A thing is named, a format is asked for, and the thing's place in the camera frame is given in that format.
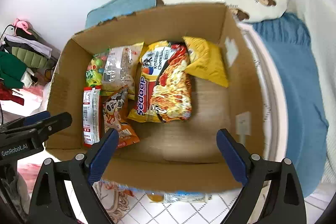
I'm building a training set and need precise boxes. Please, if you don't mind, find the white label snack packet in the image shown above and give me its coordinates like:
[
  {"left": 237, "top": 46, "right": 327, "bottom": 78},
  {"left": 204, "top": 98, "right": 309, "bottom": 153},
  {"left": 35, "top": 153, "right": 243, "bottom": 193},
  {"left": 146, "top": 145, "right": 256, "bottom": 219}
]
[{"left": 146, "top": 192, "right": 212, "bottom": 203}]

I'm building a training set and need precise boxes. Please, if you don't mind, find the blue bed blanket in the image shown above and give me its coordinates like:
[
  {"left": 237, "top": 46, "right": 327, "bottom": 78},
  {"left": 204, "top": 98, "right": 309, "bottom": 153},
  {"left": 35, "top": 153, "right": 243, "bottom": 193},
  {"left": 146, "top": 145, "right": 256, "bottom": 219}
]
[{"left": 252, "top": 13, "right": 329, "bottom": 197}]

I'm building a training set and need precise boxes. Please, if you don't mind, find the orange panda snack packet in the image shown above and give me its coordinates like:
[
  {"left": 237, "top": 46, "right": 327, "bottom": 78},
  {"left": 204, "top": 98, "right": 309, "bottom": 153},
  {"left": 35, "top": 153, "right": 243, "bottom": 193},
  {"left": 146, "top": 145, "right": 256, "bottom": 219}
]
[{"left": 102, "top": 85, "right": 140, "bottom": 148}]

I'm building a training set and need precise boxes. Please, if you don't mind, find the white patterned tablecloth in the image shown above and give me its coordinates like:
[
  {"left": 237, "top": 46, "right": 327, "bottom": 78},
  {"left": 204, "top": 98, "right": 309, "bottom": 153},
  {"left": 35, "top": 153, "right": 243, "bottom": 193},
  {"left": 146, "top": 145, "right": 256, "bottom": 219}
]
[{"left": 93, "top": 181, "right": 240, "bottom": 223}]

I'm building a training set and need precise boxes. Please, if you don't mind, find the clear white snack bag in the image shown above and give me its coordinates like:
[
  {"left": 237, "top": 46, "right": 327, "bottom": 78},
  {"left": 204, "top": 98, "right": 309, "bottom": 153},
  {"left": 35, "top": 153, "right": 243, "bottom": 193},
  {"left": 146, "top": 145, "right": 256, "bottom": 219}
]
[{"left": 102, "top": 42, "right": 143, "bottom": 100}]

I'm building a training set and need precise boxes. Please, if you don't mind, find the Sedaap instant noodle packet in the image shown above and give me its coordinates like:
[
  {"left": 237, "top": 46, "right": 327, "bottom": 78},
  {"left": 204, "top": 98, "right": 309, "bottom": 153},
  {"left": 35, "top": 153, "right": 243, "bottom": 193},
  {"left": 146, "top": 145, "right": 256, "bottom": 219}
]
[{"left": 128, "top": 40, "right": 192, "bottom": 123}]

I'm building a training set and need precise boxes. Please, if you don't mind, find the red white noodle packet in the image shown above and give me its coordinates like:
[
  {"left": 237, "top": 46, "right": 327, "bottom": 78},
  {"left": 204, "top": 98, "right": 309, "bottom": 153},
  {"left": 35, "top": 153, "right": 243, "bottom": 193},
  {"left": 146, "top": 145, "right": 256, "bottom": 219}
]
[{"left": 83, "top": 85, "right": 102, "bottom": 146}]

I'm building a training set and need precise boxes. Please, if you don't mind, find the pile of clothes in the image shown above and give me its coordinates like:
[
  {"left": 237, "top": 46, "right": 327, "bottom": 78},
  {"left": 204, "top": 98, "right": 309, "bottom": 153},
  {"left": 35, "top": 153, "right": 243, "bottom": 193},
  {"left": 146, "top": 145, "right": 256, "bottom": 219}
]
[{"left": 1, "top": 18, "right": 58, "bottom": 106}]

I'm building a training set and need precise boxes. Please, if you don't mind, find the green candy bag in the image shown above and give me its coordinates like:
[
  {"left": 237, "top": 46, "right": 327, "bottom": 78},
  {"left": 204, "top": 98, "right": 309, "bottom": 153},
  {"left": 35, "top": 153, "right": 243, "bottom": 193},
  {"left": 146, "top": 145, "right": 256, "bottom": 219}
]
[{"left": 85, "top": 49, "right": 109, "bottom": 87}]

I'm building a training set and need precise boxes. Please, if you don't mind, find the yellow snack bag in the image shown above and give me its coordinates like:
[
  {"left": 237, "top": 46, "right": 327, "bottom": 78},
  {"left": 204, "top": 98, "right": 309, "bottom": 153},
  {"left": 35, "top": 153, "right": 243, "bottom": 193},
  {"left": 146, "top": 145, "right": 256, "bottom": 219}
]
[{"left": 182, "top": 36, "right": 228, "bottom": 88}]

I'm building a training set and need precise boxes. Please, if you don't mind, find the cardboard milk carton box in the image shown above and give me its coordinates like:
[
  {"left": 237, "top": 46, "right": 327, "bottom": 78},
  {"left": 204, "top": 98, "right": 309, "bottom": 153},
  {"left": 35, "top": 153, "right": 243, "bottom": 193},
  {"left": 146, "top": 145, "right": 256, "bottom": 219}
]
[{"left": 46, "top": 3, "right": 265, "bottom": 193}]

